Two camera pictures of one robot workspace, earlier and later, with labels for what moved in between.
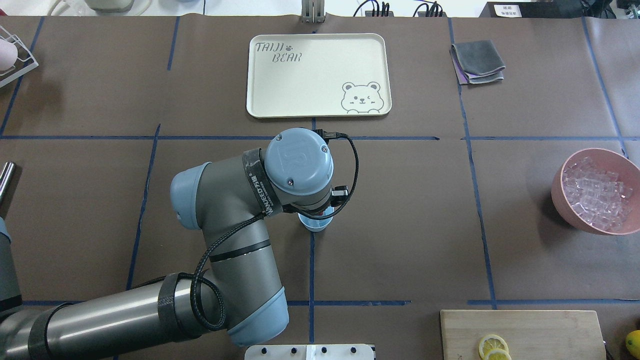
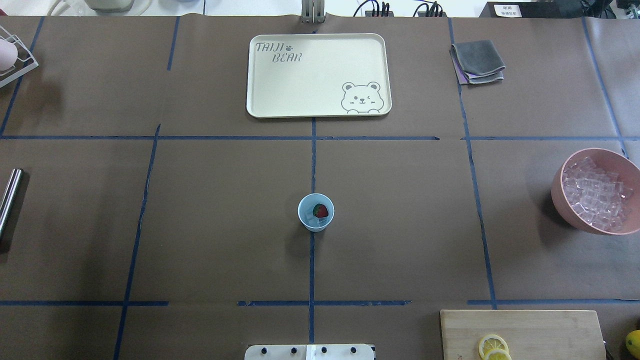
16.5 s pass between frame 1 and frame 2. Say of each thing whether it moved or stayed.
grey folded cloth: stayed
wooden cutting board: stayed
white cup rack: stayed
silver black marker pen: moved
